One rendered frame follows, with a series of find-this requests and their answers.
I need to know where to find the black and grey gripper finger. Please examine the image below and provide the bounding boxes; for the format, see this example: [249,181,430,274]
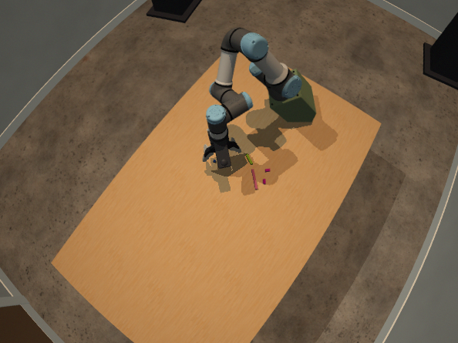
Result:
[230,137,241,153]
[203,144,214,162]

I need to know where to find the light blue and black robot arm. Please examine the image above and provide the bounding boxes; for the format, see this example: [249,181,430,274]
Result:
[206,27,302,169]

